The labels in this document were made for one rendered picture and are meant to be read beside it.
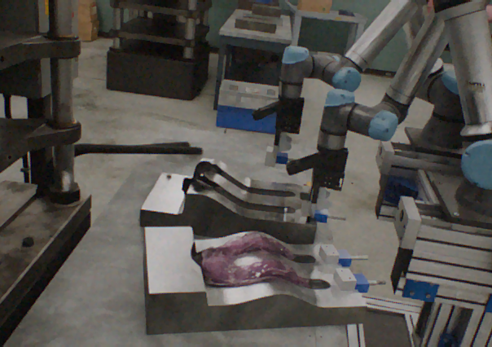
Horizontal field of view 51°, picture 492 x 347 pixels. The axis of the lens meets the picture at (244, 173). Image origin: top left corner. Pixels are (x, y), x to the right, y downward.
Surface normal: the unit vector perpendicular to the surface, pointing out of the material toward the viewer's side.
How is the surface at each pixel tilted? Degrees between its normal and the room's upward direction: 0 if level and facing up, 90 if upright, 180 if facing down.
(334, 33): 90
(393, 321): 0
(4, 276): 0
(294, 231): 90
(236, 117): 91
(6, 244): 0
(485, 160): 97
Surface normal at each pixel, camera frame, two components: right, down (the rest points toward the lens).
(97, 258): 0.12, -0.91
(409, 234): -0.13, 0.39
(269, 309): 0.21, 0.42
